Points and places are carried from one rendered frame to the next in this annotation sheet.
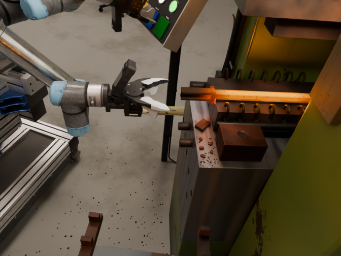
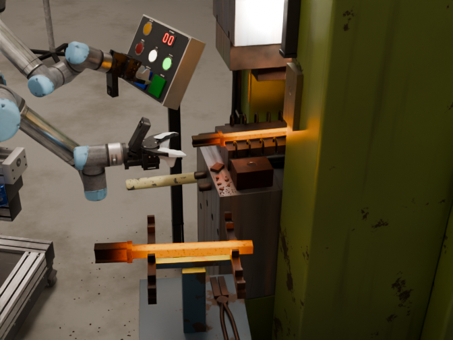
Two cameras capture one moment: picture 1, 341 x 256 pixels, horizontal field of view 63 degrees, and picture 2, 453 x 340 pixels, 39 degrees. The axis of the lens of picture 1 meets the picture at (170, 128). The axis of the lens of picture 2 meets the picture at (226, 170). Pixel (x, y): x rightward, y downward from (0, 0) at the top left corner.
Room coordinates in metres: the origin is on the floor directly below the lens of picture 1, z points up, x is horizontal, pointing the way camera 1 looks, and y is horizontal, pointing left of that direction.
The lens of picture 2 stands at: (-1.18, 0.11, 2.03)
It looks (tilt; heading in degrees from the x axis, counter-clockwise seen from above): 31 degrees down; 353
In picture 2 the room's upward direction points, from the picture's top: 1 degrees clockwise
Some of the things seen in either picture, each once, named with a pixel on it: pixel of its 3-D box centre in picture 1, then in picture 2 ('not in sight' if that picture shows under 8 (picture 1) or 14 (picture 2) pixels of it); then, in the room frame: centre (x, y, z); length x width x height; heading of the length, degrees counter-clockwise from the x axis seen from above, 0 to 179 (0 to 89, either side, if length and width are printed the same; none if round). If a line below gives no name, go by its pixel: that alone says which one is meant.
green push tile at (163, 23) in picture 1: (162, 28); (158, 86); (1.13, 0.08, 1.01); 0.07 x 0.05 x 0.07; 31
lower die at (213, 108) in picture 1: (273, 102); (280, 139); (0.75, -0.33, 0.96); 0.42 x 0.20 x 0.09; 96
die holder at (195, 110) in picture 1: (257, 166); (282, 210); (0.70, -0.35, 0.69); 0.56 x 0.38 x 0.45; 96
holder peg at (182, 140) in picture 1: (185, 142); (204, 187); (0.61, -0.05, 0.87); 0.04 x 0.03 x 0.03; 96
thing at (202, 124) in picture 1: (202, 125); (217, 167); (0.65, -0.10, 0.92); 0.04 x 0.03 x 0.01; 144
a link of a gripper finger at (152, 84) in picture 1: (154, 87); (166, 142); (0.74, 0.07, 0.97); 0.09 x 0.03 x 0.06; 132
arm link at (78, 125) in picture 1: (76, 115); (94, 180); (0.68, 0.31, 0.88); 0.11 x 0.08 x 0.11; 15
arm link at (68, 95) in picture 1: (71, 94); (92, 157); (0.66, 0.31, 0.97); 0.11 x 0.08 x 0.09; 96
